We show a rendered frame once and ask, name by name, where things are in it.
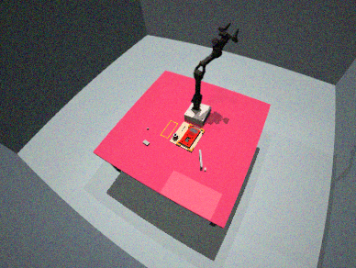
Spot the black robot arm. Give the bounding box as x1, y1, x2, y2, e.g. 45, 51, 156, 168
191, 30, 229, 110

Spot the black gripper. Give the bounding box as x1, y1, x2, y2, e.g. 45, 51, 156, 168
218, 24, 239, 44

